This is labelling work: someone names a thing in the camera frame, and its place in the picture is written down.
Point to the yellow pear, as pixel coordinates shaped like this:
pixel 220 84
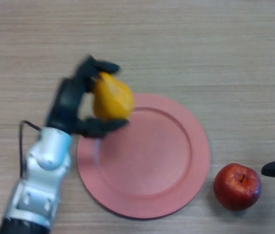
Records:
pixel 114 97

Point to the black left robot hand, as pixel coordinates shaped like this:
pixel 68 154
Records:
pixel 66 104

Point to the red apple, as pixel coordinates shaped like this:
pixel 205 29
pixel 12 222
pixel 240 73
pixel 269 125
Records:
pixel 237 187

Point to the pink round plate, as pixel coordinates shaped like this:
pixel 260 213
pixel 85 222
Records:
pixel 149 165

